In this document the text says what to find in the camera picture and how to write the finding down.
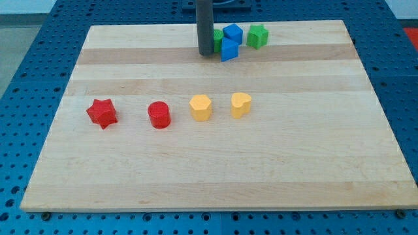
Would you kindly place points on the green star block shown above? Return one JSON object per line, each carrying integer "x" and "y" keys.
{"x": 257, "y": 36}

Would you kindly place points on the yellow heart block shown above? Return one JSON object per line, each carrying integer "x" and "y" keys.
{"x": 240, "y": 104}

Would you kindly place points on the red star block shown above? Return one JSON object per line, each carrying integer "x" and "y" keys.
{"x": 102, "y": 112}

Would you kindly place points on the red cylinder block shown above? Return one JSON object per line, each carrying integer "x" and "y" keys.
{"x": 159, "y": 114}

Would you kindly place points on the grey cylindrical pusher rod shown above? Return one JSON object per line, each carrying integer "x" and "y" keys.
{"x": 205, "y": 26}

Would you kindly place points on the blue cube block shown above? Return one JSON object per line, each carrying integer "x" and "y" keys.
{"x": 233, "y": 32}

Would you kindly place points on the light wooden board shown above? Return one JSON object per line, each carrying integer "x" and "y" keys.
{"x": 316, "y": 137}

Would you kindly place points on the yellow hexagon block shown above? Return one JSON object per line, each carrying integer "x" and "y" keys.
{"x": 200, "y": 107}

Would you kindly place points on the blue triangle block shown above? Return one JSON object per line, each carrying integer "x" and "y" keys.
{"x": 229, "y": 49}

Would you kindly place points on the green cylinder block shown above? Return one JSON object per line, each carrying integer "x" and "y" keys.
{"x": 218, "y": 37}

